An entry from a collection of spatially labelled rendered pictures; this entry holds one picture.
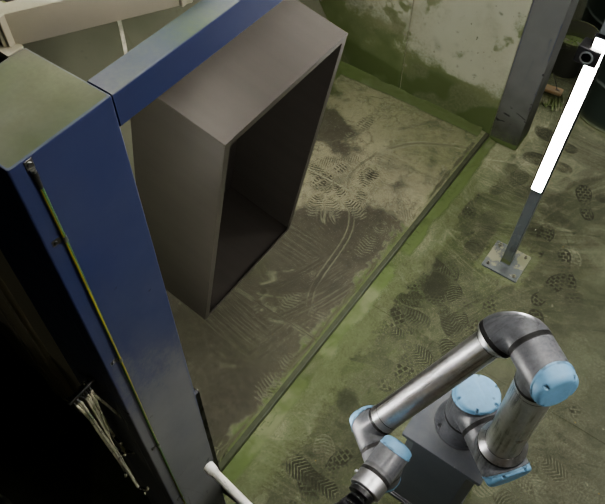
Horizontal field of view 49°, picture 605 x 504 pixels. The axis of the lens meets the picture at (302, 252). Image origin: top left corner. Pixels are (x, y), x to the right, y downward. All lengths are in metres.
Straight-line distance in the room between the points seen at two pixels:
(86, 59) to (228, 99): 1.65
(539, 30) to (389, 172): 1.08
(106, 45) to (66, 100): 2.57
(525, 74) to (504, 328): 2.44
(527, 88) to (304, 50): 2.15
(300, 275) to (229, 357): 0.58
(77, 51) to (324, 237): 1.54
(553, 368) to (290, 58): 1.13
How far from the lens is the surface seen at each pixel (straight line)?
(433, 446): 2.45
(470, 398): 2.25
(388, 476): 1.86
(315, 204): 3.75
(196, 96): 1.92
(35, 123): 0.96
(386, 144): 4.11
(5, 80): 1.05
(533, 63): 3.94
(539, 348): 1.70
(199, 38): 1.08
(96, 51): 3.52
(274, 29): 2.13
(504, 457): 2.17
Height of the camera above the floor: 2.90
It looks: 54 degrees down
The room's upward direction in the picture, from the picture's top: 1 degrees clockwise
